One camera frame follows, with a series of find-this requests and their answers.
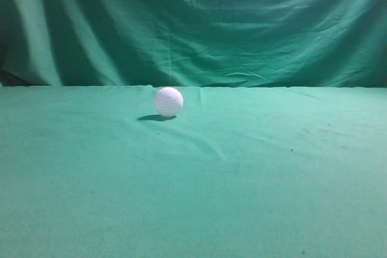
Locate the green backdrop curtain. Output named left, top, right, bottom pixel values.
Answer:
left=1, top=0, right=386, bottom=88

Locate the green table cloth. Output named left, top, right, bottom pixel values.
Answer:
left=1, top=86, right=386, bottom=257

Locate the white perforated plastic ball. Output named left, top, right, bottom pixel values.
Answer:
left=155, top=87, right=184, bottom=117

